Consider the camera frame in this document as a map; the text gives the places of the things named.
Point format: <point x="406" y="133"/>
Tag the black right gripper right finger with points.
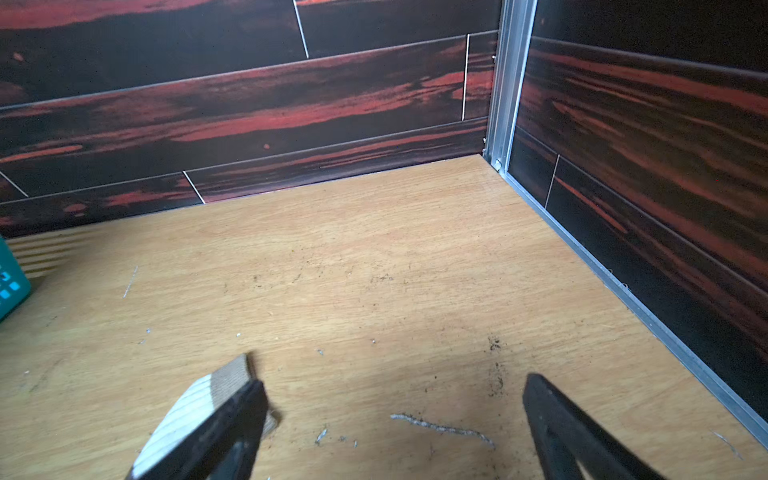
<point x="569" y="443"/>

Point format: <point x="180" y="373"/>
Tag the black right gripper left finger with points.
<point x="224" y="446"/>

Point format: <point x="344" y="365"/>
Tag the white striped sock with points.
<point x="194" y="406"/>

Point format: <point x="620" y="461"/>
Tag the teal plastic basket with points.
<point x="15" y="287"/>

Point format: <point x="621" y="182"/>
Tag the aluminium corner frame right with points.
<point x="638" y="131"/>

